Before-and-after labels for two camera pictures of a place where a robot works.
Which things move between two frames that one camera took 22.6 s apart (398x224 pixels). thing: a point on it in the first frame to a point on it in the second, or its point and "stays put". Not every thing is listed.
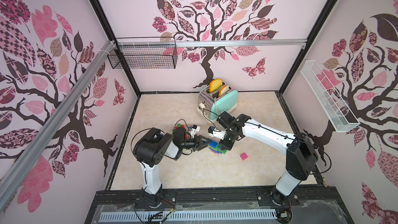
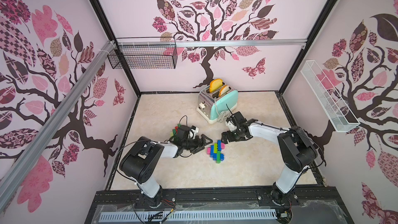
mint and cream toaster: (211, 104) stays put
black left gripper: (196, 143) stays put
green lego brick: (217, 147) to (218, 157)
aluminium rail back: (164, 43) stays put
